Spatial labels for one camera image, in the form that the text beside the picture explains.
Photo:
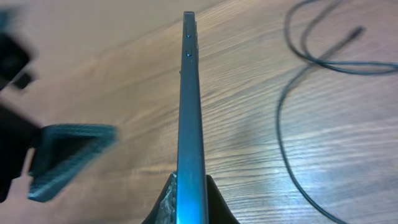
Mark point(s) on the blue smartphone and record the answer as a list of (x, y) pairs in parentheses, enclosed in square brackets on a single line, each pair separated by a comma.
[(192, 205)]

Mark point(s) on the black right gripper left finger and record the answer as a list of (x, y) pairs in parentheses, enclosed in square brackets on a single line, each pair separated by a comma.
[(164, 209)]

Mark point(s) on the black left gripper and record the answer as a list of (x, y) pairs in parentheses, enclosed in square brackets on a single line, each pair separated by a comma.
[(63, 149)]

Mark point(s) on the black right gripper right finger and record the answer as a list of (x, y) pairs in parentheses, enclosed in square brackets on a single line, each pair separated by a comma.
[(218, 210)]

